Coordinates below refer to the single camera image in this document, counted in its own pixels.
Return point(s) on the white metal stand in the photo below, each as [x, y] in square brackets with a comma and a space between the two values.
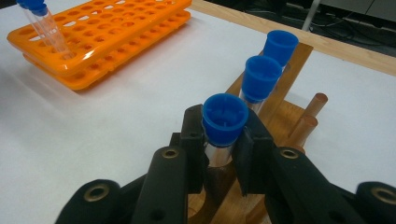
[311, 14]

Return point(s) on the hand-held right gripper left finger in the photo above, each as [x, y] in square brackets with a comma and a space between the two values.
[194, 146]

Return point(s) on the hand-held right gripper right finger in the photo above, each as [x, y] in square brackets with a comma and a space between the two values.
[253, 155]

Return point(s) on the orange plastic tube rack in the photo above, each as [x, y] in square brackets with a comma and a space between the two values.
[118, 37]

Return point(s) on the blue-capped clear test tube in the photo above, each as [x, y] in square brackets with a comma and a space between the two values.
[280, 46]
[224, 118]
[261, 77]
[46, 28]

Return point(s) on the wooden test tube rack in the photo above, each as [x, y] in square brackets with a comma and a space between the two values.
[281, 118]

